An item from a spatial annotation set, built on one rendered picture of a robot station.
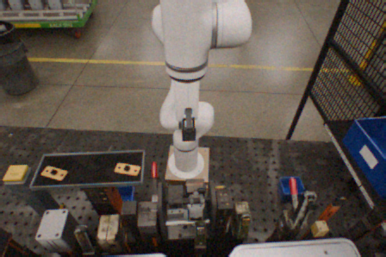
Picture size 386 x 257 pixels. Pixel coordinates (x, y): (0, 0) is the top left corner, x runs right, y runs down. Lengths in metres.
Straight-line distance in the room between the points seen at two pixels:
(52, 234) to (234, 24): 0.79
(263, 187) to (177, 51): 1.09
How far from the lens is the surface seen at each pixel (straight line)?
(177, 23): 0.44
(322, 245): 1.04
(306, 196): 0.84
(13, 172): 1.07
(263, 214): 1.36
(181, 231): 0.99
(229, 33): 0.45
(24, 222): 1.53
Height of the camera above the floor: 1.89
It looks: 47 degrees down
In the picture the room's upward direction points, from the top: straight up
